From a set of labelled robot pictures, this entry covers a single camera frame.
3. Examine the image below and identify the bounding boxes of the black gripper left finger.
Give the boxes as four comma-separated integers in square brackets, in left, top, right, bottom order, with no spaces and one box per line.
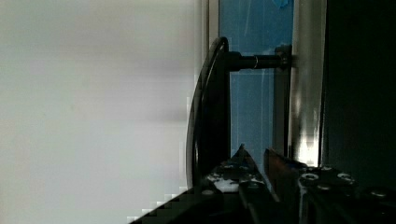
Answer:
[203,144,264,193]

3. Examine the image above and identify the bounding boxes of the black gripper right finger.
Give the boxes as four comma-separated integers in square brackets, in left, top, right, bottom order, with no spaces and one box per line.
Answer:
[263,149,396,224]

